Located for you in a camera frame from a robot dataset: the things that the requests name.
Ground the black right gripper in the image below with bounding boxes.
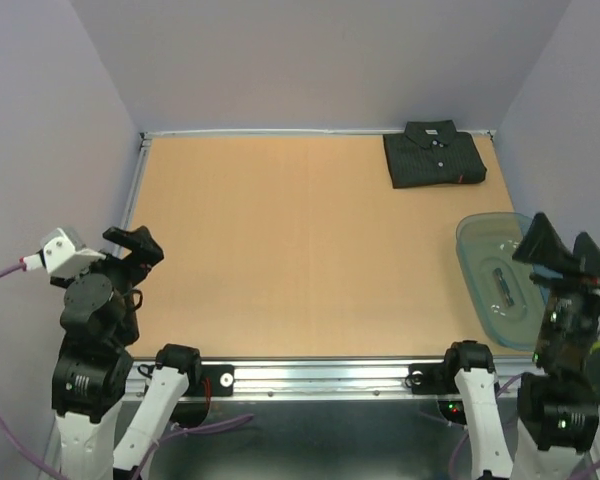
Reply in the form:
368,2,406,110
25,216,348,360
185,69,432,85
512,208,600,366

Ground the black pinstriped long sleeve shirt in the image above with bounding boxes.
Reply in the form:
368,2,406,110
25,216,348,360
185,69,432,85
382,120,487,189

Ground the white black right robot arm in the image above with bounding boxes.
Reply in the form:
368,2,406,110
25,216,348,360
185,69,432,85
440,212,600,479

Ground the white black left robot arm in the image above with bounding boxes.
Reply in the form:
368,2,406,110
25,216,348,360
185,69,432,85
42,226,203,479

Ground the translucent blue plastic bin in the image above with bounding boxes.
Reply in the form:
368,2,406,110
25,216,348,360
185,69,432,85
455,212,547,352

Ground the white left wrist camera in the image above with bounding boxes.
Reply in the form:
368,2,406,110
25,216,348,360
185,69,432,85
20,227,106,279

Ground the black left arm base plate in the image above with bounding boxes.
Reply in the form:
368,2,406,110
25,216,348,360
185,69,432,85
184,364,235,397

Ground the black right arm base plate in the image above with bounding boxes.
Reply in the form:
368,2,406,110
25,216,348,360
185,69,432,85
404,362,481,395

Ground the aluminium table frame rail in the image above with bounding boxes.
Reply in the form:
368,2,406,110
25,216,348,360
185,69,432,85
37,128,600,480

